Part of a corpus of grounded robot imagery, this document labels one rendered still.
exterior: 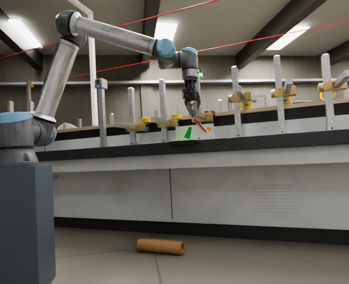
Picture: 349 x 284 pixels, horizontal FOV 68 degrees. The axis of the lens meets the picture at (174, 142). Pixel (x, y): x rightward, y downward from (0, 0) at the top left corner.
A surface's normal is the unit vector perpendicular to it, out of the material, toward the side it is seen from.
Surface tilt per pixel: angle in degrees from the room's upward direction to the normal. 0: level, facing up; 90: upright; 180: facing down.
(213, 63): 90
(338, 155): 90
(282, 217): 90
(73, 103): 90
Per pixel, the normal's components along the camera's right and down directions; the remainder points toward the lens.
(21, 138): 0.74, -0.07
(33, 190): 0.15, -0.05
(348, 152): -0.36, -0.02
